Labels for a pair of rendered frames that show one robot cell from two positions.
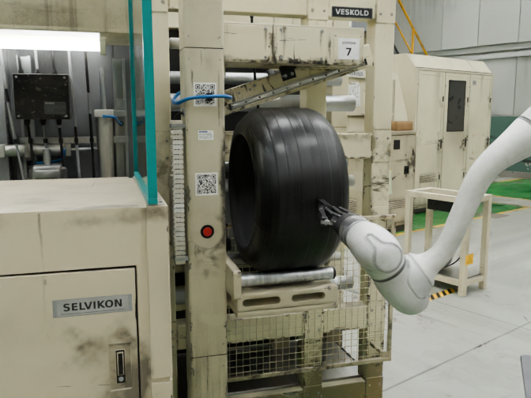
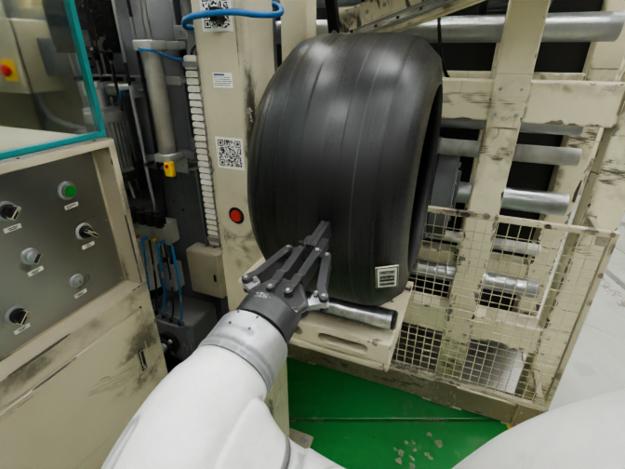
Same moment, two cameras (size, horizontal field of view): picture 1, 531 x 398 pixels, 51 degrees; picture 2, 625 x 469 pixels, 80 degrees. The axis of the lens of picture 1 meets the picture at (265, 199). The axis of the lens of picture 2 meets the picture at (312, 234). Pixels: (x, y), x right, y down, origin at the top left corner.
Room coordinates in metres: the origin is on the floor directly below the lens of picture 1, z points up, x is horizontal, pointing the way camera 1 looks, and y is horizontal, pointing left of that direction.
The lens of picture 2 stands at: (1.24, -0.50, 1.44)
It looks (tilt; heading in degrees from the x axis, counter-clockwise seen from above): 26 degrees down; 38
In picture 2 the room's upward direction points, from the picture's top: straight up
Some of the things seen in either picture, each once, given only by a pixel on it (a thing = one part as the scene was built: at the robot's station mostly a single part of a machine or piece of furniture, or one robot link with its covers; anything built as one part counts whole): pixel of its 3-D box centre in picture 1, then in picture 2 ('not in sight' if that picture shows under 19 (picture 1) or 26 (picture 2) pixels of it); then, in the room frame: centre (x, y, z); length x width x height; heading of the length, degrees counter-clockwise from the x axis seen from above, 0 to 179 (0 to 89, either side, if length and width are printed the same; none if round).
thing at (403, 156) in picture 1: (374, 181); not in sight; (6.84, -1.37, 0.62); 0.91 x 0.58 x 1.25; 128
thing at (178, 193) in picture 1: (179, 192); (210, 158); (1.81, 0.29, 1.19); 0.05 x 0.04 x 0.48; 16
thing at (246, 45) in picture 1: (282, 48); not in sight; (2.28, -0.07, 1.71); 0.61 x 0.25 x 0.15; 106
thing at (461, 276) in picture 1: (445, 238); not in sight; (4.60, -1.53, 0.40); 0.60 x 0.35 x 0.80; 38
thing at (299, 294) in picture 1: (284, 294); (320, 323); (1.82, -0.07, 0.84); 0.36 x 0.09 x 0.06; 106
